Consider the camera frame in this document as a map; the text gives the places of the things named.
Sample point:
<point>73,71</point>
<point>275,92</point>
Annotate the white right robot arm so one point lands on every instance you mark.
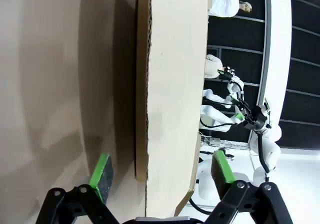
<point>272,143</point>

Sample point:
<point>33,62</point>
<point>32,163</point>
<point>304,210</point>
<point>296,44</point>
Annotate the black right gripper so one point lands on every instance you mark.
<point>258,120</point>

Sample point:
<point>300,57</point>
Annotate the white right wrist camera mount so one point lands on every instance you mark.
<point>267,105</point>

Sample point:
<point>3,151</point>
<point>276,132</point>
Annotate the large open cardboard box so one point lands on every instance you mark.
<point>175,96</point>

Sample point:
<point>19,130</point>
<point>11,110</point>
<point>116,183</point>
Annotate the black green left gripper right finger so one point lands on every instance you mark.
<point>225,174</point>

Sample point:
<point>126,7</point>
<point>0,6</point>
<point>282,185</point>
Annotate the white power strip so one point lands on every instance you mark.
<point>215,141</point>

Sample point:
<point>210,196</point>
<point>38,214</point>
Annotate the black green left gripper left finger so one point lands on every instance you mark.
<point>100,181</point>

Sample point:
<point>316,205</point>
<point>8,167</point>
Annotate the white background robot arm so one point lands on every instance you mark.
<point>217,118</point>
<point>216,97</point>
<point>233,83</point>

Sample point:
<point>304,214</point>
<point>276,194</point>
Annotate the person in white clothes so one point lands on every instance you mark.
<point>225,1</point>

